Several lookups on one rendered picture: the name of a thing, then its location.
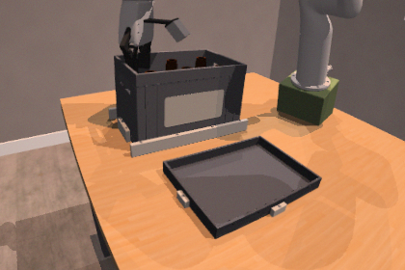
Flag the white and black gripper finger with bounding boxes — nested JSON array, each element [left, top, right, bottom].
[[120, 27, 138, 72], [138, 42, 151, 69]]

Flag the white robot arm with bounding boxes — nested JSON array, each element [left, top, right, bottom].
[[144, 0, 363, 92]]

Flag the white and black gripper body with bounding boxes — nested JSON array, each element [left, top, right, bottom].
[[119, 1, 155, 47]]

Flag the dark grey crate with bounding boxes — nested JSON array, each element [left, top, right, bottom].
[[114, 49, 247, 143]]

